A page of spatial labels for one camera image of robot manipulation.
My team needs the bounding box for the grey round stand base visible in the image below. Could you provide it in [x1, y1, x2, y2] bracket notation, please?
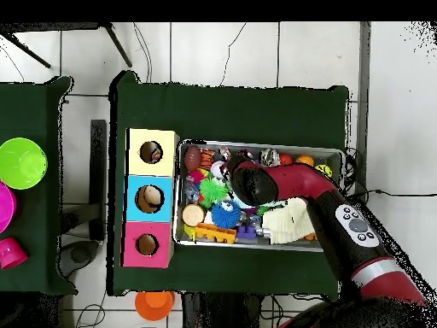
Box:
[59, 240, 101, 278]

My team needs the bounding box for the orange toothed toy block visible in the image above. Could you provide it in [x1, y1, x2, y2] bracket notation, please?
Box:
[194, 222, 237, 245]

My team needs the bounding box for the clear mesh bin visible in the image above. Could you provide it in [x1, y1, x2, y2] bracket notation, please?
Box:
[172, 138, 345, 253]

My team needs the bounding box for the white toy baseball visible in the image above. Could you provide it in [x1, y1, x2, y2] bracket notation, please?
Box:
[210, 161, 230, 180]

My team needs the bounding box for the green spiky toy with eyes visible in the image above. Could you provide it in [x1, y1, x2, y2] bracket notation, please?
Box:
[198, 177, 229, 208]

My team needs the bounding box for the pink-red plastic cup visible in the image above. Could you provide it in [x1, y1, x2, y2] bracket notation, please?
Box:
[0, 237, 29, 270]

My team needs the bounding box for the brown toy football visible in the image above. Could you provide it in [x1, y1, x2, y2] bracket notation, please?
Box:
[184, 145, 203, 172]

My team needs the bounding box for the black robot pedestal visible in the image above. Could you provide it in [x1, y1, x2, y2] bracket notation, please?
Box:
[180, 291, 265, 328]

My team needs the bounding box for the orange plastic cup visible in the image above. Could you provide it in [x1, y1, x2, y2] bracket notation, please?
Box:
[134, 290, 176, 321]

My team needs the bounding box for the black tripod stand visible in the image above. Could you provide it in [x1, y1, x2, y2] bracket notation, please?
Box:
[0, 21, 133, 69]

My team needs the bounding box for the magenta plastic bowl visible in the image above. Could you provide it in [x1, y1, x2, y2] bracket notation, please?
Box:
[0, 182, 17, 234]

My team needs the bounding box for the lime green plastic bowl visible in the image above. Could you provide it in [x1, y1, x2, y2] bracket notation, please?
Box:
[0, 137, 49, 190]

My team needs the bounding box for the dark green table cloth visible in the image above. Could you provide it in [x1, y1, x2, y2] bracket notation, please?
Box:
[0, 75, 78, 296]
[107, 69, 351, 302]

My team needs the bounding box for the wooden box with three holes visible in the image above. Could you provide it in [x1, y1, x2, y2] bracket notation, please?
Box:
[119, 127, 181, 268]

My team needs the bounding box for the black flat stand bar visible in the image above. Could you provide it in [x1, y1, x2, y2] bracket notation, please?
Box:
[89, 119, 108, 242]

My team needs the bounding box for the black power cable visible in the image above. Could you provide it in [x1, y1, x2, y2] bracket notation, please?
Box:
[341, 146, 437, 206]

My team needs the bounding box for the blue spiky toy with eyes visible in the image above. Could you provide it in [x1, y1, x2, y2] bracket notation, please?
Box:
[210, 200, 242, 229]

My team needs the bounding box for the cream cloth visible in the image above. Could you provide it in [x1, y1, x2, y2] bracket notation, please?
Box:
[261, 196, 317, 245]

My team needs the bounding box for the crushed silver drink can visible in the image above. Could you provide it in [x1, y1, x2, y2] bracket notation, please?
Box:
[259, 147, 282, 167]

